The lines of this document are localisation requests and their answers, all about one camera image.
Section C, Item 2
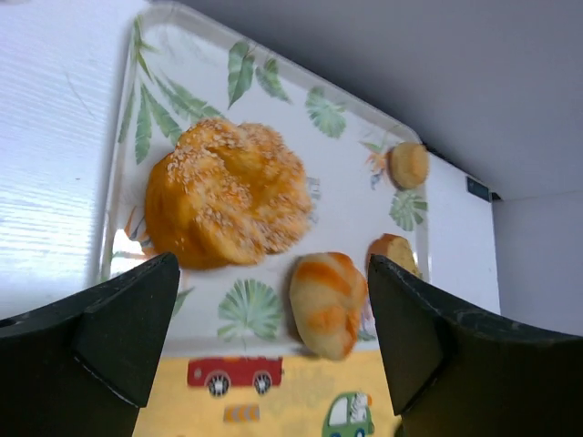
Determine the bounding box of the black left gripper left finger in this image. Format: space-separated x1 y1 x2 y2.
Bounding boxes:
1 253 180 436

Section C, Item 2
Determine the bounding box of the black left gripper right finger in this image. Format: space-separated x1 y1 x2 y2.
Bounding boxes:
368 255 582 436

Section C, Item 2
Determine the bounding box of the twisted orange-striped bread roll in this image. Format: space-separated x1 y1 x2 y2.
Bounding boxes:
289 252 368 361

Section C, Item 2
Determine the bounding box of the toasted bread slice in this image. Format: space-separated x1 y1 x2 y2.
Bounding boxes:
366 234 423 279

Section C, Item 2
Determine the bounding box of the large sesame bundt bread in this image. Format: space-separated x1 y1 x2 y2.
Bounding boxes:
144 117 312 269

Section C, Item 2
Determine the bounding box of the yellow vehicle-print placemat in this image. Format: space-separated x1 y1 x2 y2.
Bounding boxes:
134 351 400 436

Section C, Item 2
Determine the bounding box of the black label sticker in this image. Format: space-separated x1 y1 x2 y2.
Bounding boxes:
465 176 492 202

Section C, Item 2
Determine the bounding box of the small round muffin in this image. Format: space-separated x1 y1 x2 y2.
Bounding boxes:
388 142 429 189

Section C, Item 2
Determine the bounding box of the leaf-patterned white tray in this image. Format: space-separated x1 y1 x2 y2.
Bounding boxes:
94 1 430 344

